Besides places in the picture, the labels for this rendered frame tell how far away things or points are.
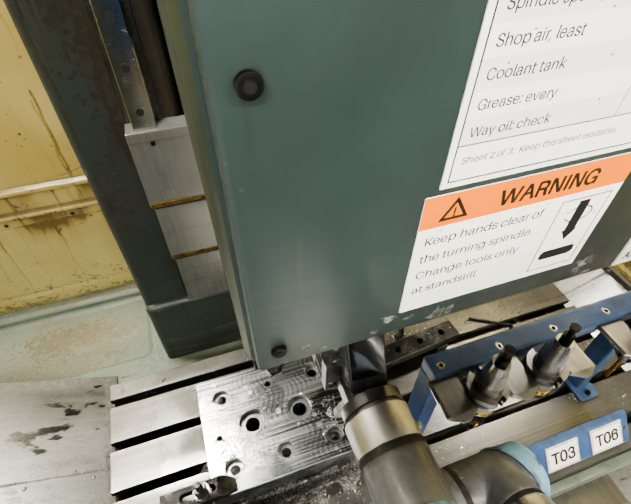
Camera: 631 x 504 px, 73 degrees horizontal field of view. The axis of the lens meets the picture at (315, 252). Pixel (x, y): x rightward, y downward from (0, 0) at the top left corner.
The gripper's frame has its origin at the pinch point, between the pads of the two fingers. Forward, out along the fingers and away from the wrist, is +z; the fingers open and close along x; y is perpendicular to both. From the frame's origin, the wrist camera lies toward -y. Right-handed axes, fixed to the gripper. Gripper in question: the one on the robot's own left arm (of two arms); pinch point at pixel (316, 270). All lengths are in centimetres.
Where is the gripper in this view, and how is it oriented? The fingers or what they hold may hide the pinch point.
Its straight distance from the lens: 58.8
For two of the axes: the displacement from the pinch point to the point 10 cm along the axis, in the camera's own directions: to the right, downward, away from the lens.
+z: -3.2, -7.0, 6.4
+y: -0.1, 6.8, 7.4
